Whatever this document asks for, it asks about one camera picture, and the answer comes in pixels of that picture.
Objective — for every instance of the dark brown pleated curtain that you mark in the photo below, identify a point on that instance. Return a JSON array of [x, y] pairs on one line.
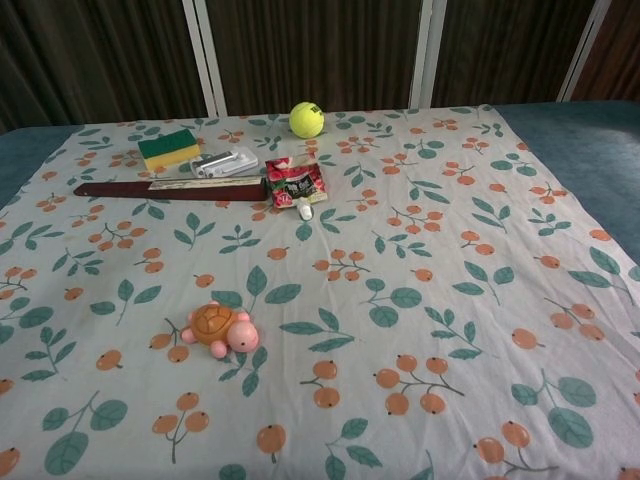
[[320, 50]]

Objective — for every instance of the green and yellow sponge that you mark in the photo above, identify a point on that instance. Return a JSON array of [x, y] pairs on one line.
[[167, 151]]

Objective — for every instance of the floral fruit print tablecloth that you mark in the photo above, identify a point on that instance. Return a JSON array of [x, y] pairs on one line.
[[350, 300]]

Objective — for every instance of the pink turtle toy orange shell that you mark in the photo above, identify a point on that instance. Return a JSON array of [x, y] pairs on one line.
[[220, 327]]

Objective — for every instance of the red drink pouch white cap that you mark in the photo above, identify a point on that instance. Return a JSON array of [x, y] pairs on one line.
[[295, 185]]

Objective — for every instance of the white screen frame post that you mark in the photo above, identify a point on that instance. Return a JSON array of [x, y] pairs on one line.
[[427, 52], [585, 50], [205, 55]]

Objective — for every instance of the yellow-green tennis ball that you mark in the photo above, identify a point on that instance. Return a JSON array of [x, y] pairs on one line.
[[306, 120]]

